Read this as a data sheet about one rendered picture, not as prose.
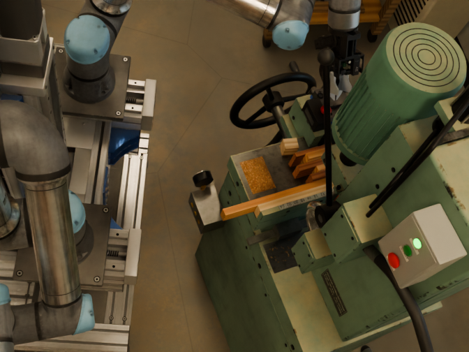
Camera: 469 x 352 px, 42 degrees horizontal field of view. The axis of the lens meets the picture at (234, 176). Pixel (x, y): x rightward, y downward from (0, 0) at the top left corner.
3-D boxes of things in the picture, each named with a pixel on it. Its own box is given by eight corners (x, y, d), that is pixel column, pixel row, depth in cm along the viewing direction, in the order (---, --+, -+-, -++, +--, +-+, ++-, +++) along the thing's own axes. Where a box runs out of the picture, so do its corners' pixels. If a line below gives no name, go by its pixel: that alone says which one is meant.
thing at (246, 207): (407, 157, 180) (414, 151, 177) (411, 163, 179) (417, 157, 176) (220, 214, 162) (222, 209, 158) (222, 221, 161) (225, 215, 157)
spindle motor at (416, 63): (381, 96, 151) (442, 12, 123) (414, 157, 145) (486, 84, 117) (319, 112, 145) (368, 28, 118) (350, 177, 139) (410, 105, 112)
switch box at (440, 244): (402, 232, 121) (440, 202, 107) (425, 279, 118) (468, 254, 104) (375, 242, 119) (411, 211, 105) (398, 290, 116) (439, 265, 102)
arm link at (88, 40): (59, 72, 169) (55, 42, 157) (77, 35, 175) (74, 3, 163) (101, 85, 170) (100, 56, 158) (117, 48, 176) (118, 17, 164)
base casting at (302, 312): (347, 147, 201) (357, 133, 192) (430, 313, 181) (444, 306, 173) (221, 183, 187) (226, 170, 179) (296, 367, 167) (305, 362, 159)
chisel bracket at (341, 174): (340, 153, 166) (351, 138, 159) (363, 198, 162) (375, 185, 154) (317, 160, 164) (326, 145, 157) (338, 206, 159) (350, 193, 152)
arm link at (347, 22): (322, 5, 147) (352, -1, 150) (321, 24, 150) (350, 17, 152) (338, 17, 142) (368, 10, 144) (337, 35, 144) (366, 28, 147)
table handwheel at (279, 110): (208, 115, 188) (265, 124, 211) (232, 172, 181) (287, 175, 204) (276, 59, 173) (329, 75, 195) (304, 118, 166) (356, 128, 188)
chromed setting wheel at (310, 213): (308, 210, 160) (323, 191, 149) (328, 253, 156) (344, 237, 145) (298, 213, 159) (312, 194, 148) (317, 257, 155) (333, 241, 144)
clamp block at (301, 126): (329, 103, 187) (339, 86, 179) (348, 140, 182) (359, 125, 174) (286, 114, 182) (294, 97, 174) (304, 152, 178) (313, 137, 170)
